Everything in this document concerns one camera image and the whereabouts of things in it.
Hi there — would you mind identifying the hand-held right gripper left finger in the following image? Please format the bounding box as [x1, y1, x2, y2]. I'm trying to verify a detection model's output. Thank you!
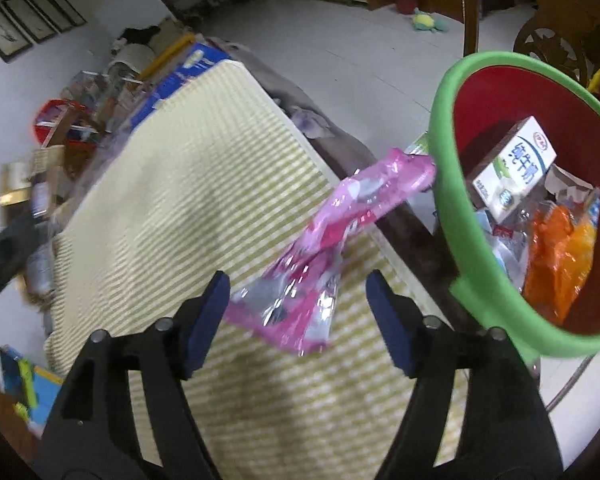
[32, 270, 231, 480]

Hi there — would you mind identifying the red bucket with green rim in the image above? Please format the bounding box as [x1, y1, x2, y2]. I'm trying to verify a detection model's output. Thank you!
[427, 51, 600, 358]

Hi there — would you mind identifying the wooden sofa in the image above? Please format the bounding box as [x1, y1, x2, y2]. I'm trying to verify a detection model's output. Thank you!
[107, 20, 196, 83]

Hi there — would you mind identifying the silver foil wrapper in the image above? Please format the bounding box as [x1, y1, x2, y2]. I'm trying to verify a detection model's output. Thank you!
[490, 225, 531, 286]

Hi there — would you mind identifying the pink plastic wrapper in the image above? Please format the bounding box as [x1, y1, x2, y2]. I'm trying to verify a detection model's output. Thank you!
[224, 147, 437, 358]

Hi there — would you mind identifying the red basket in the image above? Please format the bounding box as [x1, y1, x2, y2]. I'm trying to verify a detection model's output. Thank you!
[33, 99, 101, 146]

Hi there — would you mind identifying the panda plush toy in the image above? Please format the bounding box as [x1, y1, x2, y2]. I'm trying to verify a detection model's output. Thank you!
[112, 25, 161, 56]

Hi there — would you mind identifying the blue picture book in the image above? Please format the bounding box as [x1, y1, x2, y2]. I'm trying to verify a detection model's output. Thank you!
[0, 345, 63, 423]

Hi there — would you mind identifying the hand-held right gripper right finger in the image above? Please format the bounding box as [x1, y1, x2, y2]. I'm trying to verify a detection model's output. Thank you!
[365, 269, 566, 480]

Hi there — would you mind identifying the blue booklet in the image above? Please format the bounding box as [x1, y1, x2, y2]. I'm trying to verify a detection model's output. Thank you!
[127, 42, 231, 131]

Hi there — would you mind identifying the green white cardboard box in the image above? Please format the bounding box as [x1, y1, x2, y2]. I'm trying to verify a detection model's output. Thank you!
[404, 132, 433, 157]

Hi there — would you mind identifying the green striped mat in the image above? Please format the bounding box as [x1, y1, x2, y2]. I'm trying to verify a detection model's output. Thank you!
[42, 57, 468, 480]

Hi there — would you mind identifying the orange plastic wrapper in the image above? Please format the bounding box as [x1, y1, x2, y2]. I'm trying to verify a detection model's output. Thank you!
[522, 200, 598, 326]

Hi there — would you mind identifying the framed wall picture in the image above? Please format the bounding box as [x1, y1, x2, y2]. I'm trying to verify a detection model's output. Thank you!
[0, 2, 33, 63]
[47, 0, 87, 28]
[2, 0, 58, 43]
[27, 0, 76, 33]

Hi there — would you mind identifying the white milk carton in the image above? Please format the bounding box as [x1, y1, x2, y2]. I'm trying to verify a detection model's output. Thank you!
[467, 116, 558, 223]

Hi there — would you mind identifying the green yellow plush toy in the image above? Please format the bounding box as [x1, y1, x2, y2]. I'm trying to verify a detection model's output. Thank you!
[412, 8, 451, 33]

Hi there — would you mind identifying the white book rack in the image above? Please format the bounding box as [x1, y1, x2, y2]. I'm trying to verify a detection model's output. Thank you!
[60, 67, 146, 126]

